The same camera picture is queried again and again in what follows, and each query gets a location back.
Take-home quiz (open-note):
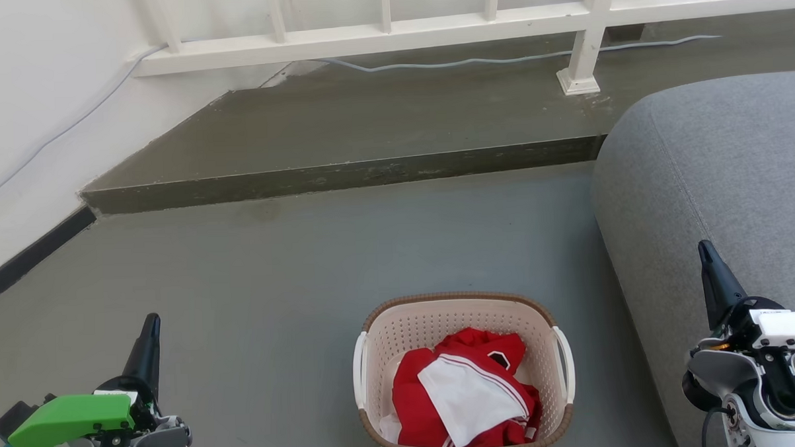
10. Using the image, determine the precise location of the grey fabric sofa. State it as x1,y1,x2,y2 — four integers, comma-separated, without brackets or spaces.
587,71,795,447

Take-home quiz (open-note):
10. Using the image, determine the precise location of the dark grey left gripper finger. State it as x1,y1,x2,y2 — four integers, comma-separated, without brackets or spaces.
148,318,165,403
119,313,158,393

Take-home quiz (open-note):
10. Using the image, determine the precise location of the white railing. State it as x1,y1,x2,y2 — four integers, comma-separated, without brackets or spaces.
128,0,795,112

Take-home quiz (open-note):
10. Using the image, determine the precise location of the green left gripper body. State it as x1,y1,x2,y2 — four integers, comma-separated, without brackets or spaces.
0,375,163,447

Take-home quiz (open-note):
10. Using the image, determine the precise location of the white garment with red stripes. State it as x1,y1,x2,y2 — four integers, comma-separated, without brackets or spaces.
417,351,531,447

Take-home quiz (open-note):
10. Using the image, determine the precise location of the cream plastic laundry basket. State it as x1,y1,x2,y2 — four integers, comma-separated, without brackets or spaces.
350,288,578,447

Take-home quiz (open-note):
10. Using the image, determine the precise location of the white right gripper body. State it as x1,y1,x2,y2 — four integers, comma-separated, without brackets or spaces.
707,294,795,367

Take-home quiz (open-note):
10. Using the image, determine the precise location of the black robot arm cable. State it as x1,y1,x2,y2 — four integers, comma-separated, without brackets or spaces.
699,405,733,447

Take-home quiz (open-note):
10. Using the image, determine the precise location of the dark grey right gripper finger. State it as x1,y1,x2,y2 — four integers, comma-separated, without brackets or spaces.
699,247,727,333
701,239,750,313

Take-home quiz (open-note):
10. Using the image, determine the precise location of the black baseboard strip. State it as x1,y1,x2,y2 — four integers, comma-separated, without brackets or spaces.
0,206,101,310

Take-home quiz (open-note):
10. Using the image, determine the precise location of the light grey cable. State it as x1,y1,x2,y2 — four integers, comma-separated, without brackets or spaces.
0,24,729,208

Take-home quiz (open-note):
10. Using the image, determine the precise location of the plain white cloth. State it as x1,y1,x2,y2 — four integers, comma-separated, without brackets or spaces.
378,412,403,445

